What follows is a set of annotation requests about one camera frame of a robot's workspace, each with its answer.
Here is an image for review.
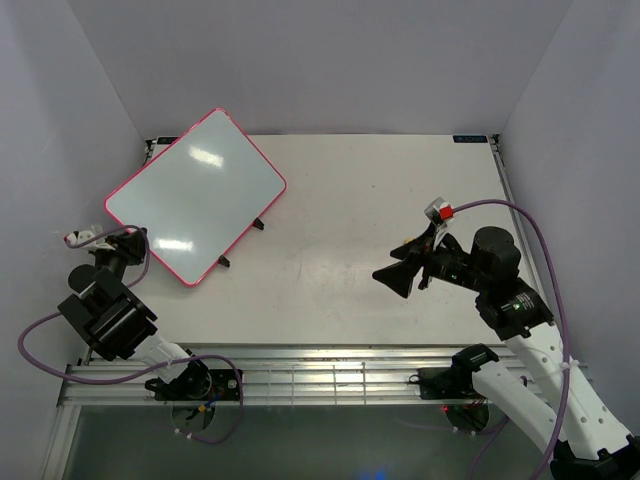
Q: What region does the aluminium extrusion rail frame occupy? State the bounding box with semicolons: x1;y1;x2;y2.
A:
57;342;566;409

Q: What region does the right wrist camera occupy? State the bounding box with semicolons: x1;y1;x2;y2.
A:
424;197;454;250

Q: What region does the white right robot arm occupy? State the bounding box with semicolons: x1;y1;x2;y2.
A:
372;227;639;479

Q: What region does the pink framed whiteboard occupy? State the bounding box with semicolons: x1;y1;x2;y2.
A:
104;108;287;287

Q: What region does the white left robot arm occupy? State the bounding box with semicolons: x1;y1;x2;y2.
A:
58;226;213;401

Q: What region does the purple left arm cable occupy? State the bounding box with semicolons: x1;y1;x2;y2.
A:
17;224;245;445

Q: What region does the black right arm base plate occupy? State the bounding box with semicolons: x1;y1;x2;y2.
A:
407;367;479;400

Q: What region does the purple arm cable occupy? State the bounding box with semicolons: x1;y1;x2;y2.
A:
452;198;574;480
17;224;245;445

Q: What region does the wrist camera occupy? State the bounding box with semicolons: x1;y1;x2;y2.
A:
63;225;112;252
424;197;454;250

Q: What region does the blue table label right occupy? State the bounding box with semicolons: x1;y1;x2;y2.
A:
452;135;488;144

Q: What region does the wire easel stand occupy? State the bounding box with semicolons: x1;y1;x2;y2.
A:
216;217;265;269

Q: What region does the blue table label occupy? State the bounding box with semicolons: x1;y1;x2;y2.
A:
156;136;177;145
452;135;488;144

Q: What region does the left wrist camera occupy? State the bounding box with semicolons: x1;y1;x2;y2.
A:
63;225;112;252

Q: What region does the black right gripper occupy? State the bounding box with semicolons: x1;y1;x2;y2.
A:
371;222;490;298

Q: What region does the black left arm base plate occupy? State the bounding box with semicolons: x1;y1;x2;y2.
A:
144;369;240;403

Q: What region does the blue table label left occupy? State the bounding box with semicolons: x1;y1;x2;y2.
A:
156;136;177;145

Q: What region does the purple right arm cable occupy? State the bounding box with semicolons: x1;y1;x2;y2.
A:
452;198;574;480

